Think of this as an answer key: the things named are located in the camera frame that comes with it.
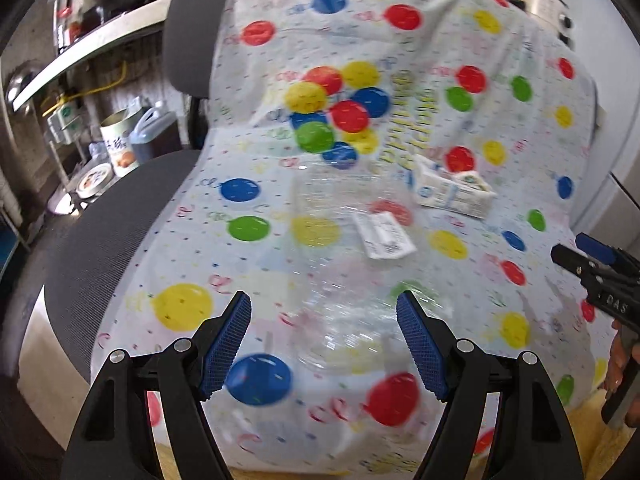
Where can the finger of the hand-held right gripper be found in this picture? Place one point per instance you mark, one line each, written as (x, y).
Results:
(595, 250)
(572, 265)

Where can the white cloth with coloured dots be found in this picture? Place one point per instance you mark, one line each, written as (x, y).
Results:
(450, 110)

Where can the clear plastic container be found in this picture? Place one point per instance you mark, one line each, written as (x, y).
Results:
(340, 310)

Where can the white carton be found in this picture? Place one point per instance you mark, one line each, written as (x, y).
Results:
(450, 192)

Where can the grey mesh office chair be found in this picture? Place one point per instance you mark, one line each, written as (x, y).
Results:
(110, 230)

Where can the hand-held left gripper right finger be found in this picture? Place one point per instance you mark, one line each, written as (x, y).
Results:
(420, 345)

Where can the round flat tin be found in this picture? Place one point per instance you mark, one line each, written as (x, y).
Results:
(92, 180)

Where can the white refrigerator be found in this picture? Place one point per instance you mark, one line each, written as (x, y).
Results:
(625, 150)

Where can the steel pot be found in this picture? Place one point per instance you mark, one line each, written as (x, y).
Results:
(545, 10)

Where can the person's right hand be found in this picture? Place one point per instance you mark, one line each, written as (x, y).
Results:
(616, 365)

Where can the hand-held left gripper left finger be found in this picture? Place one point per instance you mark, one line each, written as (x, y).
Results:
(227, 340)

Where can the white wall socket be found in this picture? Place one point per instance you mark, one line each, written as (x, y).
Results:
(65, 120)

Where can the brown jug with blue cap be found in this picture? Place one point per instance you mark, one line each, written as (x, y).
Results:
(155, 135)

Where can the printed tin can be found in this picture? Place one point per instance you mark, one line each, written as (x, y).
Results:
(120, 145)

